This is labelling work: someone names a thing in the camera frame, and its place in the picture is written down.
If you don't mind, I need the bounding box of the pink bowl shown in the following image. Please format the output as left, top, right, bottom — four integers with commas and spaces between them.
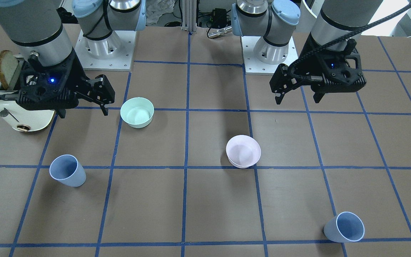
225, 135, 262, 168

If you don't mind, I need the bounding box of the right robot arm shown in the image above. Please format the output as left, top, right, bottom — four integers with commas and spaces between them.
0, 0, 147, 118

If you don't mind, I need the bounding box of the black braided cable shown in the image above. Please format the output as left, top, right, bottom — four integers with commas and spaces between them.
287, 0, 411, 81

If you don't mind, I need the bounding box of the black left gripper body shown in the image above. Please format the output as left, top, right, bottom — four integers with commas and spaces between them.
293, 39, 366, 94

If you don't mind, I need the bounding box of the mint green bowl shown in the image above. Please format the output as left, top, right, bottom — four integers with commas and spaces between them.
120, 97, 154, 129

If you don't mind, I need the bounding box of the bread slice in toaster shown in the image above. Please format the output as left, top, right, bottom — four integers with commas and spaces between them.
0, 50, 19, 90

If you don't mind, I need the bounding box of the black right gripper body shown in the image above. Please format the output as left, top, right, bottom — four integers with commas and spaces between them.
16, 49, 91, 110

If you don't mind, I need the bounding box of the cream white toaster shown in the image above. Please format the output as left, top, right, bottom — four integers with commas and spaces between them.
0, 78, 55, 132

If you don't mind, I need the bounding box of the blue cup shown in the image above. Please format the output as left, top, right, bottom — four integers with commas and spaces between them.
323, 211, 365, 243
49, 154, 86, 187

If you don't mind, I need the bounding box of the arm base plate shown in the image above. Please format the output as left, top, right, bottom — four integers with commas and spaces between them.
241, 36, 298, 75
74, 31, 137, 71

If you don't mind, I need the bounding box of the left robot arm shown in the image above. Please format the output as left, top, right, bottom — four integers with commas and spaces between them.
230, 0, 381, 104

